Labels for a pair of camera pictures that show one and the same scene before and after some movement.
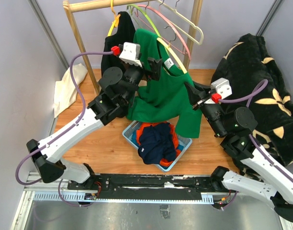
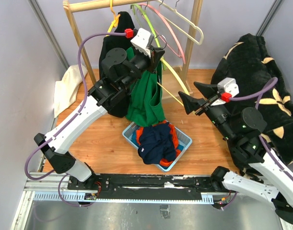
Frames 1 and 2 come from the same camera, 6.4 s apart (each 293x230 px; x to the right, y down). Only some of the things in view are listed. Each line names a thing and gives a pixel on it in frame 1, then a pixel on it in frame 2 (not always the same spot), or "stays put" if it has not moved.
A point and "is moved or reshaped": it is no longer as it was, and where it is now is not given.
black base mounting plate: x=140 y=186 stays put
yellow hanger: x=114 y=23 stays put
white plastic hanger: x=189 y=35 stays put
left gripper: x=156 y=69 to x=156 y=53
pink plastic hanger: x=171 y=23 to x=175 y=34
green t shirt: x=166 y=91 is moved or reshaped
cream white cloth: x=65 y=91 stays put
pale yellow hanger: x=160 y=40 to x=178 y=77
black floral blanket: x=256 y=84 stays put
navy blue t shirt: x=157 y=143 stays put
